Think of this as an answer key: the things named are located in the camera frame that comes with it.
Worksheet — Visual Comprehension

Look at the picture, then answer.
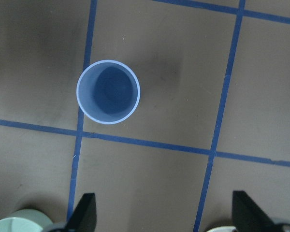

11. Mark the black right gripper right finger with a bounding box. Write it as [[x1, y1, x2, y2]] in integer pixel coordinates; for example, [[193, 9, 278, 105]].
[[232, 190, 282, 232]]

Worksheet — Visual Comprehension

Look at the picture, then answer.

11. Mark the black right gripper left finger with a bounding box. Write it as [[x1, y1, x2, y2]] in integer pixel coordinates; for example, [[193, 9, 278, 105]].
[[63, 193, 97, 232]]

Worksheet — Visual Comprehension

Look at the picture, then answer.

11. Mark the blue plastic cup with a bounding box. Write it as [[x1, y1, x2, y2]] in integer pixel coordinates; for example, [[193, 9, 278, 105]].
[[76, 60, 141, 125]]

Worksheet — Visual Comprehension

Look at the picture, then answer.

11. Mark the mint green cup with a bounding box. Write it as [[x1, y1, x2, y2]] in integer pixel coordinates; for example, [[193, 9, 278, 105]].
[[0, 209, 53, 232]]

